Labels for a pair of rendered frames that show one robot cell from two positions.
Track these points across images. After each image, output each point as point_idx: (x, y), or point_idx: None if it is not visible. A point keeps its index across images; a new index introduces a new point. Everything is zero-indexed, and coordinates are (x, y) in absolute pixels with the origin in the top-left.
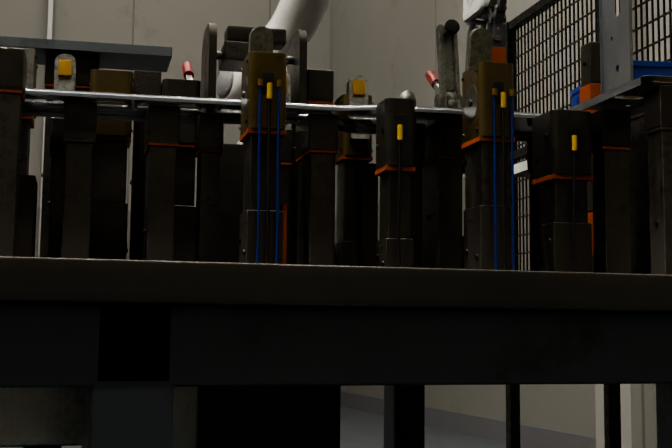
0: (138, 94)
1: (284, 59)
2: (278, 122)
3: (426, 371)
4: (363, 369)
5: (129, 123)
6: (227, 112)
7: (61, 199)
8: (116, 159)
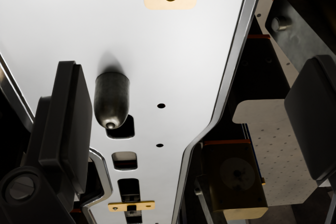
0: (171, 222)
1: (266, 202)
2: (254, 150)
3: None
4: None
5: (80, 223)
6: (122, 198)
7: (96, 182)
8: (81, 197)
